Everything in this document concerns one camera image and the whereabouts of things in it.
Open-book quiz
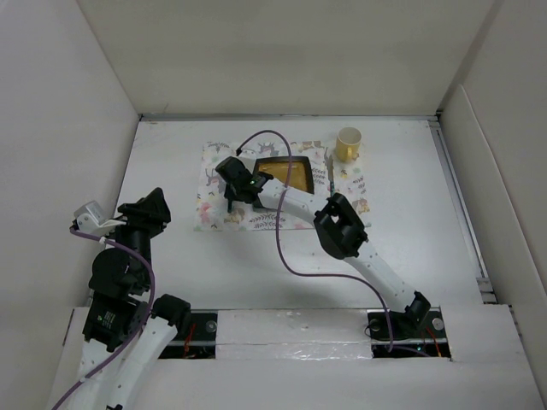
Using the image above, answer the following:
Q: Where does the floral patterned cloth placemat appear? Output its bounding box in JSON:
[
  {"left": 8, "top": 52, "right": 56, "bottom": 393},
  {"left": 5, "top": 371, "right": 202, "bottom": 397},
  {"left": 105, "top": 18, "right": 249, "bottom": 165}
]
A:
[{"left": 194, "top": 140, "right": 372, "bottom": 231}]

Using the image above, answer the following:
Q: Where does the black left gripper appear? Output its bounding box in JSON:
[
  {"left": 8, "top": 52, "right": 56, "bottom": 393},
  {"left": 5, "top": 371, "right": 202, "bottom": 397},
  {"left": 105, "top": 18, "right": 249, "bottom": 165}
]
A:
[{"left": 102, "top": 186, "right": 170, "bottom": 288}]

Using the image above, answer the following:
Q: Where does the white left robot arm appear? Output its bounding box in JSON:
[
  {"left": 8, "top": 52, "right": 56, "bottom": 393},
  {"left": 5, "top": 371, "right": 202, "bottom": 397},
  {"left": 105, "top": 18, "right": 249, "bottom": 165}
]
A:
[{"left": 53, "top": 188, "right": 191, "bottom": 409}]

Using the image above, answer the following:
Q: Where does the yellow ceramic mug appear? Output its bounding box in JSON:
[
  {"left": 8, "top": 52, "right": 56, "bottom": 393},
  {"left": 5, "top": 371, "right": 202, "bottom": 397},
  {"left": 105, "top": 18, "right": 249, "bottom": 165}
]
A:
[{"left": 335, "top": 127, "right": 362, "bottom": 163}]

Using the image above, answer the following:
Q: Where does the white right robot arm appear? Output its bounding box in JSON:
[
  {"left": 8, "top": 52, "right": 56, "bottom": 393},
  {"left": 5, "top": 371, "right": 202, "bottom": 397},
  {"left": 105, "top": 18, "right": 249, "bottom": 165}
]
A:
[{"left": 215, "top": 156, "right": 431, "bottom": 337}]

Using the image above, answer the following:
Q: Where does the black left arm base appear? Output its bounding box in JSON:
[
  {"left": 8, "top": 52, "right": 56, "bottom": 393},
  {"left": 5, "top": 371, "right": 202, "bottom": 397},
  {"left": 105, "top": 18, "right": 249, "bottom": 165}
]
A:
[{"left": 159, "top": 310, "right": 218, "bottom": 360}]

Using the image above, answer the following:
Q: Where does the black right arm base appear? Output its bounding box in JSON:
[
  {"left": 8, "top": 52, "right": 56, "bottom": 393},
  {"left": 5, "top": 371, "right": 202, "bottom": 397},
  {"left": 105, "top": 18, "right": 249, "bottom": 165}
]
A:
[{"left": 364, "top": 307, "right": 451, "bottom": 359}]

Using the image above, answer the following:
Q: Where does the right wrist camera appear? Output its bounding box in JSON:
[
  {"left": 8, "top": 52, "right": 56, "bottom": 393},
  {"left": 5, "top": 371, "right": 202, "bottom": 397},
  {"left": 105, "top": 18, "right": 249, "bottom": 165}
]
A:
[{"left": 237, "top": 149, "right": 257, "bottom": 173}]

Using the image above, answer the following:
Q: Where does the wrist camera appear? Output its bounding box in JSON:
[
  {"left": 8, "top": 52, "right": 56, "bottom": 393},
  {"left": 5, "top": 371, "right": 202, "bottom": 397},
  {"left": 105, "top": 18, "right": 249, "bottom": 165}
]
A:
[
  {"left": 74, "top": 201, "right": 108, "bottom": 235},
  {"left": 237, "top": 149, "right": 257, "bottom": 173}
]

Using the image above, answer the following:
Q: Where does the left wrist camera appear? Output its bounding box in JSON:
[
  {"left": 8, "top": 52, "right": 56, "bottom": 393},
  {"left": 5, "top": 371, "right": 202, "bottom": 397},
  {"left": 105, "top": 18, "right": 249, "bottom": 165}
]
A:
[{"left": 74, "top": 201, "right": 108, "bottom": 235}]

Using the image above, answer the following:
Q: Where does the square black yellow plate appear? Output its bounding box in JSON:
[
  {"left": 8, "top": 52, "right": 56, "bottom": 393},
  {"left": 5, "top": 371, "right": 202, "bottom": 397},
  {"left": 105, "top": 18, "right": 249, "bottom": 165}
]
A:
[{"left": 253, "top": 156, "right": 315, "bottom": 194}]

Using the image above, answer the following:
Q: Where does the knife with patterned handle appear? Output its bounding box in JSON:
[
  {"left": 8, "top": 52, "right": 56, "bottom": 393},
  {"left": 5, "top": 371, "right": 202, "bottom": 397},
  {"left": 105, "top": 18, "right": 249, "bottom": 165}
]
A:
[{"left": 326, "top": 155, "right": 335, "bottom": 196}]

